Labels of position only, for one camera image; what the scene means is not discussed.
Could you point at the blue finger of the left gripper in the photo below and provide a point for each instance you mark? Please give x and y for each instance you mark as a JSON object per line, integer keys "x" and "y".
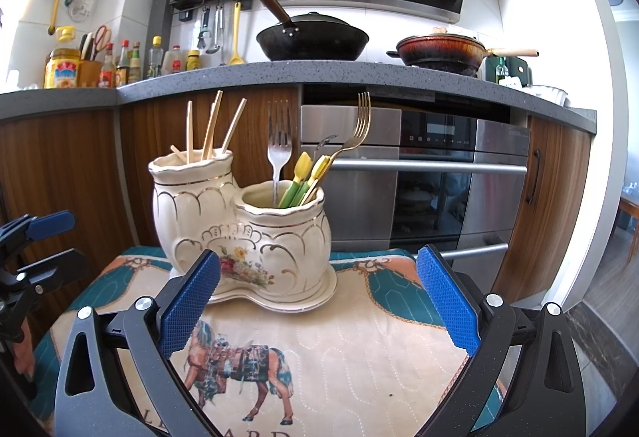
{"x": 20, "y": 292}
{"x": 21, "y": 232}

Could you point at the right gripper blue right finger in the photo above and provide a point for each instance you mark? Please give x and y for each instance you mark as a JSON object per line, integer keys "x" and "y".
{"x": 545, "y": 396}

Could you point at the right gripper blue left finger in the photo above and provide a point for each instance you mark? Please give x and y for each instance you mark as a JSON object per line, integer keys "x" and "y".
{"x": 93, "y": 396}

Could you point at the wooden chopstick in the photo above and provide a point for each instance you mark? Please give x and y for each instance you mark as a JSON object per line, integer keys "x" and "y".
{"x": 189, "y": 132}
{"x": 211, "y": 126}
{"x": 178, "y": 153}
{"x": 233, "y": 126}

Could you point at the yellow tulip green handle utensil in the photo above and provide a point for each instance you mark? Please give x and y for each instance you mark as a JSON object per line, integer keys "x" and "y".
{"x": 302, "y": 169}

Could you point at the gold fork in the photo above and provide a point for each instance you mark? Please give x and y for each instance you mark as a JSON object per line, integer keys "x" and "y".
{"x": 358, "y": 136}

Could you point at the silver fork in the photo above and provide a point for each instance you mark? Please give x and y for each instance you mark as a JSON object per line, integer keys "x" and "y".
{"x": 279, "y": 142}

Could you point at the silver spoon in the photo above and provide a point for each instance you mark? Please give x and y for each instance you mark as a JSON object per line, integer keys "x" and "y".
{"x": 320, "y": 145}

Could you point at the person's left hand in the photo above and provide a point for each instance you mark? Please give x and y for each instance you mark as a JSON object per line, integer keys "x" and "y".
{"x": 24, "y": 359}

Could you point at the quilted horse print table mat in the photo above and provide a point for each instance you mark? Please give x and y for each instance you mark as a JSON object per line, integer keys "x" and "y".
{"x": 375, "y": 360}

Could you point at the stainless steel oven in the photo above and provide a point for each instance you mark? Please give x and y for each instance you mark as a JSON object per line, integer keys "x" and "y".
{"x": 430, "y": 173}

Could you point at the yellow lidded jar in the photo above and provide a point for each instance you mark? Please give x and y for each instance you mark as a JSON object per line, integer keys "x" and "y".
{"x": 62, "y": 69}

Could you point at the brown utensil cup with scissors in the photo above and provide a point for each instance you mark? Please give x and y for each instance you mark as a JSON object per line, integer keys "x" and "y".
{"x": 92, "y": 46}

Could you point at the red cap sauce bottle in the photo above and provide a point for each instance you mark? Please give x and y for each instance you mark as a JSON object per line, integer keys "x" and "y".
{"x": 108, "y": 69}

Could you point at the wooden chair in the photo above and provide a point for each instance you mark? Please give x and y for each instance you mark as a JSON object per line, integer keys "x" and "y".
{"x": 631, "y": 208}

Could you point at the dark sauce bottle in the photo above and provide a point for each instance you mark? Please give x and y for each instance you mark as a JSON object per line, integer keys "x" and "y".
{"x": 123, "y": 66}

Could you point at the cream ceramic double utensil holder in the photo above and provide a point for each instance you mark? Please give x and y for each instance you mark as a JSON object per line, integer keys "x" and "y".
{"x": 276, "y": 258}

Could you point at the yellow cap oil bottle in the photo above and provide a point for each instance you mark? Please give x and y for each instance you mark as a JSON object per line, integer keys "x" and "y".
{"x": 155, "y": 58}

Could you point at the grey stone countertop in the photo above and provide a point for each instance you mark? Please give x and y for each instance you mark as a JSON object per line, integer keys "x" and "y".
{"x": 410, "y": 82}

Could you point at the green kettle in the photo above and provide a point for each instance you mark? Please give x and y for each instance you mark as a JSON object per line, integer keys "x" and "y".
{"x": 507, "y": 67}

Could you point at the brown frying pan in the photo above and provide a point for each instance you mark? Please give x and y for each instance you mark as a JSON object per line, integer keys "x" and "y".
{"x": 446, "y": 52}

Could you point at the yellow hanging spatula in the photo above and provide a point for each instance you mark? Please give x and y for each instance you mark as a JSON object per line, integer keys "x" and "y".
{"x": 236, "y": 59}

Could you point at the black wok with wooden handle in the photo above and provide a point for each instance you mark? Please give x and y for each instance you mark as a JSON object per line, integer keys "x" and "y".
{"x": 310, "y": 36}

